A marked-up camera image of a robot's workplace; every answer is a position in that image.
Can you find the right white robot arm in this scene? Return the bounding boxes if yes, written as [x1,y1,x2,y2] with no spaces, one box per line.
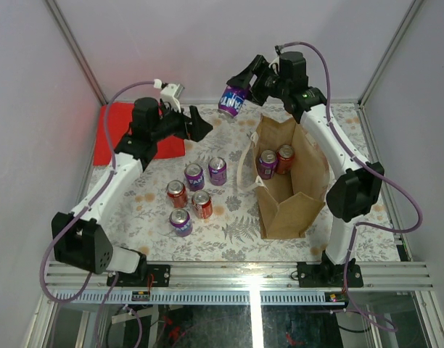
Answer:
[226,51,385,286]

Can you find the aluminium front rail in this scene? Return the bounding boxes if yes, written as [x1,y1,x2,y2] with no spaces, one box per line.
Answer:
[44,260,435,291]

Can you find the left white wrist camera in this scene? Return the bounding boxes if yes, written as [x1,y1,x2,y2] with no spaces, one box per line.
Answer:
[153,79,184,112]

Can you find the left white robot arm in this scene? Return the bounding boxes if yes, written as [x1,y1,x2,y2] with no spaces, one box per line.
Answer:
[52,97,213,286]

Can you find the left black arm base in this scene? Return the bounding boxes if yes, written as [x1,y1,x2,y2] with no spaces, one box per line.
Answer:
[115,264,171,289]

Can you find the red coke can front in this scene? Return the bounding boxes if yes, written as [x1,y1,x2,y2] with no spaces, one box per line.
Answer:
[192,190,213,219]

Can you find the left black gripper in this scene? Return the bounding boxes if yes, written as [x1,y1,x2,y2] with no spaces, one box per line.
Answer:
[150,99,212,143]

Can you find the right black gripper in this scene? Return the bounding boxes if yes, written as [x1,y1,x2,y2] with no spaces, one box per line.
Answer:
[226,55,289,107]

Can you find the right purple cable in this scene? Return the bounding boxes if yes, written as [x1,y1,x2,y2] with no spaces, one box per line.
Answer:
[274,41,424,334]

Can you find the purple cable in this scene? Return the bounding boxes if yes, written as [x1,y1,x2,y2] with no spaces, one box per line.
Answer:
[274,41,424,334]
[39,80,161,348]

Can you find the purple fanta can front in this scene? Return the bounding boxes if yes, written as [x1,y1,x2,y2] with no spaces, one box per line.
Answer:
[169,208,193,237]

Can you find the red coke can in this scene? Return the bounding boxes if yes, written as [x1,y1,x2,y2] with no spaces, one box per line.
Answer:
[192,190,213,219]
[166,180,188,208]
[276,144,295,175]

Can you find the brown jute canvas bag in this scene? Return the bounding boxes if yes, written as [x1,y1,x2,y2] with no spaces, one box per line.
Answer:
[237,115,330,240]

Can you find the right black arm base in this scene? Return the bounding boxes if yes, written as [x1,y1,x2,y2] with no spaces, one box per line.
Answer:
[297,252,363,288]

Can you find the red folded cloth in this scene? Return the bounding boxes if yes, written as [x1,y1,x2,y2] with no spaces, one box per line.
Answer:
[93,101,186,167]

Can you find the purple fanta can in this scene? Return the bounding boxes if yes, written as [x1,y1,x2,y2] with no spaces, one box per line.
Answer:
[184,163,205,191]
[169,208,193,237]
[257,149,278,180]
[208,157,227,186]
[218,85,249,117]

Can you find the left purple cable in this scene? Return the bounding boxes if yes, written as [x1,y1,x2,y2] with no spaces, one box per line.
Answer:
[39,80,161,348]

